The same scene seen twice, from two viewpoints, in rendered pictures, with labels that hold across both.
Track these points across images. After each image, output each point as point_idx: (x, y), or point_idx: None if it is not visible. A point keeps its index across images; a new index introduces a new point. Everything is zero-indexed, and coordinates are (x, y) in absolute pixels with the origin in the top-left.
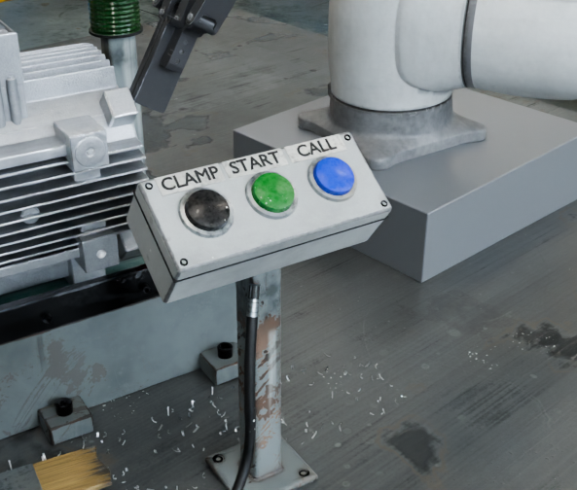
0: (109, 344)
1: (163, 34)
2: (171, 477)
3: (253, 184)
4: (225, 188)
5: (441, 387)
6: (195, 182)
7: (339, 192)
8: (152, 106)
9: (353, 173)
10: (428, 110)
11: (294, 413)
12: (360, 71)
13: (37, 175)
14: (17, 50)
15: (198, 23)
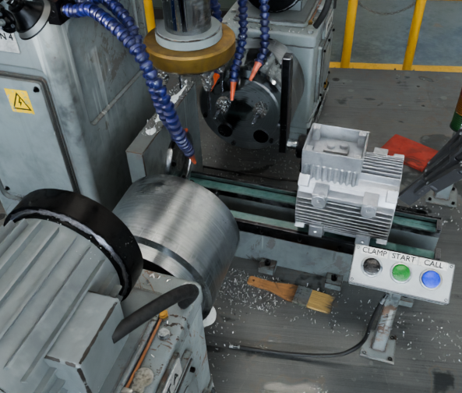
0: None
1: (419, 181)
2: (348, 326)
3: (395, 266)
4: (385, 261)
5: None
6: (375, 253)
7: (427, 286)
8: (405, 202)
9: (441, 282)
10: None
11: (410, 334)
12: None
13: (349, 207)
14: (360, 164)
15: (428, 187)
